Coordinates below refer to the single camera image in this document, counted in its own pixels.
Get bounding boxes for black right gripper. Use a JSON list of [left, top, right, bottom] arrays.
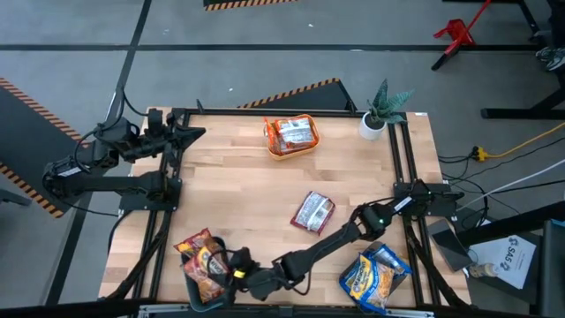
[[215, 246, 289, 307]]

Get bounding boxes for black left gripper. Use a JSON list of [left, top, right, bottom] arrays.
[[132, 125, 207, 168]]

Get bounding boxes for red Maruchan ramen pack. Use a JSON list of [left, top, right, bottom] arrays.
[[290, 190, 336, 236], [182, 246, 230, 306], [173, 227, 222, 260]]

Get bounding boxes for teal plastic bin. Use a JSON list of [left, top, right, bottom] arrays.
[[179, 236, 237, 313]]

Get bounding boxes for orange Maruchan ramen pack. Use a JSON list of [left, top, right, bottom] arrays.
[[273, 117, 320, 151], [263, 117, 283, 156]]

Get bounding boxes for blue Maruchan ramen pack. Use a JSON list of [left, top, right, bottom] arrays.
[[338, 253, 396, 315], [368, 244, 414, 277]]

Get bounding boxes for orange plastic bin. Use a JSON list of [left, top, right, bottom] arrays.
[[264, 113, 322, 161]]

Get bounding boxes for black hazard-striped floor ramp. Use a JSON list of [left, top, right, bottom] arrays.
[[237, 78, 358, 111]]

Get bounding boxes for small black hazard-striped mat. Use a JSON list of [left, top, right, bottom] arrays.
[[202, 0, 299, 12]]

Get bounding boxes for large black hazard-striped mat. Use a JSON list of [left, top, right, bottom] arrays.
[[0, 77, 114, 220]]

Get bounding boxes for grey table leg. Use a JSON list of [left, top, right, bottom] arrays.
[[0, 188, 33, 208]]

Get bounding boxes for white plant pot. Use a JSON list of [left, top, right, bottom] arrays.
[[358, 110, 388, 141]]

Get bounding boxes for green snake plant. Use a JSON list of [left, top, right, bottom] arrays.
[[366, 78, 416, 125]]

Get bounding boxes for dark grey tablet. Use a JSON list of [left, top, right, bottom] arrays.
[[426, 218, 474, 273]]

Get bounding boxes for white printed paper sheet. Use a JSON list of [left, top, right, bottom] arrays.
[[470, 233, 538, 291]]

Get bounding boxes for red floor stand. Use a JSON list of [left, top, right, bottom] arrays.
[[431, 0, 493, 72]]

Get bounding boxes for black metal beam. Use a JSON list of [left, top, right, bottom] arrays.
[[463, 201, 565, 248]]

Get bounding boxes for black chair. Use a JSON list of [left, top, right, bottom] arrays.
[[536, 218, 565, 318]]

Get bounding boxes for person's shoe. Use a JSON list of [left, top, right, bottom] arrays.
[[535, 46, 562, 64], [545, 52, 565, 72]]

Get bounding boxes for black aluminium table frame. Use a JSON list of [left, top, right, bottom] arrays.
[[105, 99, 469, 318]]

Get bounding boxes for silver mount bracket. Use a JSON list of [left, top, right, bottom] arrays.
[[136, 303, 191, 318]]

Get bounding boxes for yellow extension cable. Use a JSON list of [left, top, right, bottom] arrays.
[[474, 121, 565, 163]]

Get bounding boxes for white cable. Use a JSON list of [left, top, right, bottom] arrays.
[[456, 158, 565, 211]]

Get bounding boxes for black metal stand frame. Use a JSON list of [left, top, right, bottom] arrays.
[[480, 0, 565, 120]]

